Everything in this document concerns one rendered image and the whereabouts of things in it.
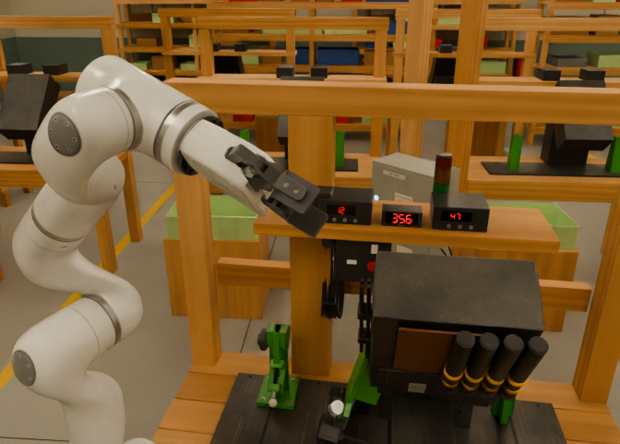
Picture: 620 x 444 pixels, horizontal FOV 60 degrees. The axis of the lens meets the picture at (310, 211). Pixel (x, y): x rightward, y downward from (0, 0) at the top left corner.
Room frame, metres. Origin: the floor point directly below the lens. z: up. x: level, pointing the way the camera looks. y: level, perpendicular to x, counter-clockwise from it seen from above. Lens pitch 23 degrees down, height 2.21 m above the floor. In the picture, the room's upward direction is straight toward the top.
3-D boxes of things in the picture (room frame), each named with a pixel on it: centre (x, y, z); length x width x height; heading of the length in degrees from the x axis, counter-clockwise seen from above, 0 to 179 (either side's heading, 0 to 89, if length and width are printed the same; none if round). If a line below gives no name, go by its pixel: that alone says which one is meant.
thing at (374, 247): (1.53, -0.17, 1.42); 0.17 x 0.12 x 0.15; 82
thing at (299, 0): (8.39, -0.04, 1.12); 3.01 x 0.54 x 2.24; 86
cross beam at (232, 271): (1.67, -0.30, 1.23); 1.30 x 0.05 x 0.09; 82
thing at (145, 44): (10.96, 2.18, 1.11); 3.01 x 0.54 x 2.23; 86
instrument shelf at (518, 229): (1.56, -0.29, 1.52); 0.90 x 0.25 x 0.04; 82
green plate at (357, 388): (1.25, -0.17, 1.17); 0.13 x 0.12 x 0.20; 82
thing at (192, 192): (1.60, -0.29, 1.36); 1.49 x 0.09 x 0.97; 82
